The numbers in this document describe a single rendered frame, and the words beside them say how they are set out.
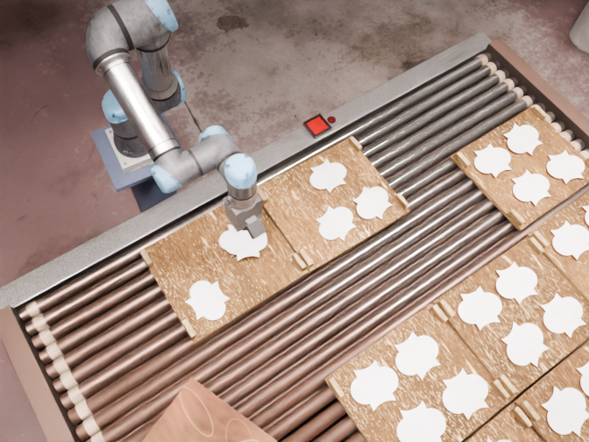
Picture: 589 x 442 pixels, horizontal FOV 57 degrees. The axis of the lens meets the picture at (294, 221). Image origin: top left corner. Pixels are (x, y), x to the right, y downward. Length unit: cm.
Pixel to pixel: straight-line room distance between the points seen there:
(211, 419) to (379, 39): 274
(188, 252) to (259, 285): 25
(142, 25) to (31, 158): 188
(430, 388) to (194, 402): 67
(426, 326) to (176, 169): 88
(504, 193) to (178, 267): 113
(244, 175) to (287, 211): 52
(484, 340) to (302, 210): 69
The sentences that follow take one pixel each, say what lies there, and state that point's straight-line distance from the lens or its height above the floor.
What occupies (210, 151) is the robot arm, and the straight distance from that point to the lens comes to 136.
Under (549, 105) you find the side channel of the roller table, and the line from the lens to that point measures 231.
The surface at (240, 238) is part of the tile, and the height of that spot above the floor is 97.
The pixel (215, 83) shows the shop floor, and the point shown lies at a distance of 333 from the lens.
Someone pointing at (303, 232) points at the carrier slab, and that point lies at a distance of 175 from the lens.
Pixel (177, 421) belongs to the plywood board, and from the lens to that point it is 150.
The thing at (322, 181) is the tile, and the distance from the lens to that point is 184.
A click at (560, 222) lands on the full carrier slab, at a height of 94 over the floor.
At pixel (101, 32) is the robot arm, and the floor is 153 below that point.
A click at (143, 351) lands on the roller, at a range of 168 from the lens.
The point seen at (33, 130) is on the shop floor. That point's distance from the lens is 335.
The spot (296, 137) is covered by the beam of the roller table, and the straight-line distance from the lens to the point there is 197.
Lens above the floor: 252
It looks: 63 degrees down
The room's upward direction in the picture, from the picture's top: 7 degrees clockwise
